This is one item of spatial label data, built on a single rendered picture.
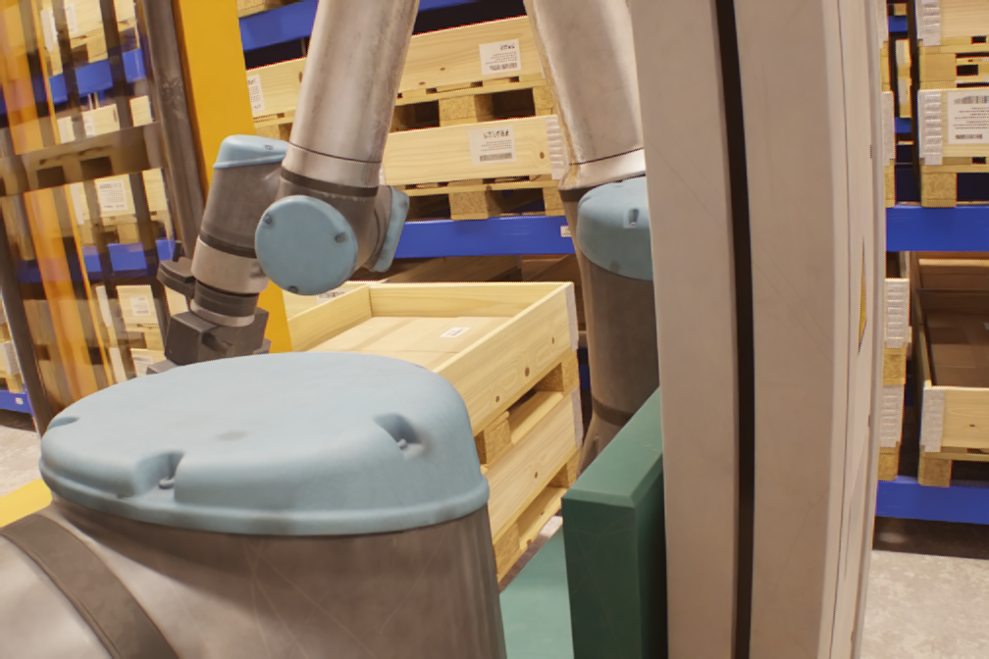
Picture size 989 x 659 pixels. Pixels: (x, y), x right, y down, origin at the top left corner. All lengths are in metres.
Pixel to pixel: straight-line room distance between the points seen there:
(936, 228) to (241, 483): 2.48
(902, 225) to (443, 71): 1.60
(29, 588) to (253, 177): 0.68
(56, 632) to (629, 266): 0.50
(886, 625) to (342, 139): 2.28
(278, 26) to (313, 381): 3.12
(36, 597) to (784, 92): 0.25
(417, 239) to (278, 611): 2.87
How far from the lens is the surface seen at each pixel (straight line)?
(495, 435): 2.14
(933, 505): 2.91
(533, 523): 2.52
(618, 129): 0.80
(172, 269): 0.97
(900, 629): 2.66
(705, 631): 0.32
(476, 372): 2.02
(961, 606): 2.80
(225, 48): 1.47
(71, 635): 0.22
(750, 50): 0.25
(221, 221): 0.89
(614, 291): 0.64
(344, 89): 0.70
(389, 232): 0.83
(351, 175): 0.71
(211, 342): 0.91
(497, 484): 2.20
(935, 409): 2.74
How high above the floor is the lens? 1.57
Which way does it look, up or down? 16 degrees down
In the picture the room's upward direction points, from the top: 7 degrees counter-clockwise
